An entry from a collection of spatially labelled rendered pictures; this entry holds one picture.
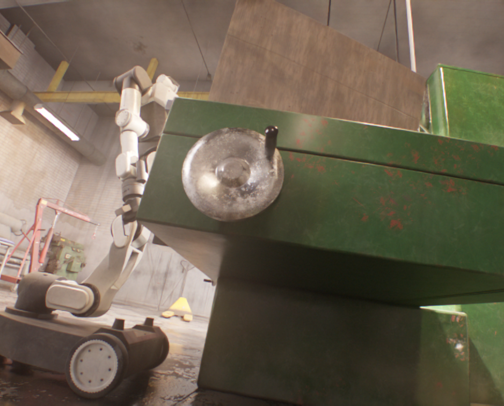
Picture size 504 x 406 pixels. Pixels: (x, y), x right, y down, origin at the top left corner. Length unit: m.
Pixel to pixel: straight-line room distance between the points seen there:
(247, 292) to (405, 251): 0.94
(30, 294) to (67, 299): 0.19
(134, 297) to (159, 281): 0.74
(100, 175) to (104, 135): 1.49
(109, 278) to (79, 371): 0.40
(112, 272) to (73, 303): 0.19
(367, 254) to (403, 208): 0.14
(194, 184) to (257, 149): 0.14
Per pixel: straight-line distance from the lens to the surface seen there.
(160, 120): 1.59
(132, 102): 1.54
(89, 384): 1.22
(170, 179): 0.69
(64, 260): 8.55
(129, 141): 1.42
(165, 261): 8.11
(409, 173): 0.76
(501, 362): 2.02
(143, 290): 8.23
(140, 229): 1.43
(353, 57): 1.44
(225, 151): 0.62
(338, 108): 1.31
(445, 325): 1.74
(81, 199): 10.19
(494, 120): 2.53
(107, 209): 9.53
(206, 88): 8.05
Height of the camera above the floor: 0.36
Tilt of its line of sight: 20 degrees up
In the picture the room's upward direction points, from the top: 10 degrees clockwise
